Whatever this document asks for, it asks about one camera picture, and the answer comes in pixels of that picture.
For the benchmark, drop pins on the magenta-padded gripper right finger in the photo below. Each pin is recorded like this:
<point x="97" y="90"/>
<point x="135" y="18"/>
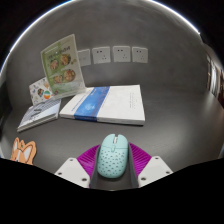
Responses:
<point x="141" y="163"/>

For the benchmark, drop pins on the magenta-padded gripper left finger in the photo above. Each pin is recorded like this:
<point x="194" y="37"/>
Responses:
<point x="85" y="163"/>

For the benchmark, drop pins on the mint green perforated computer mouse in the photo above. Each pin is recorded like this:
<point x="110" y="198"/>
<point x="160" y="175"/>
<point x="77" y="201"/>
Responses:
<point x="112" y="158"/>

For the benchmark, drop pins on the orange corgi-shaped mouse pad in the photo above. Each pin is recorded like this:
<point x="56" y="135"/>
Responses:
<point x="23" y="151"/>

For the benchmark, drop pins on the white book with blue band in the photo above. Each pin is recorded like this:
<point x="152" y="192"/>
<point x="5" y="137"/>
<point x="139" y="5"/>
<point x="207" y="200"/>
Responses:
<point x="113" y="104"/>

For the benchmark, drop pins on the grey patterned book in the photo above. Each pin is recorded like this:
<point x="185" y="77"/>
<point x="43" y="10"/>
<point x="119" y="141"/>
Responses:
<point x="38" y="115"/>

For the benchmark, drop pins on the small white patterned card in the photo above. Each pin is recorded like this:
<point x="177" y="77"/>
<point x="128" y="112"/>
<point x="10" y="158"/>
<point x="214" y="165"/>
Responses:
<point x="39" y="91"/>

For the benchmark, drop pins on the green food menu sheet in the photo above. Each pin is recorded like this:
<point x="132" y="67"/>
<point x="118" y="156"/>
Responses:
<point x="61" y="66"/>

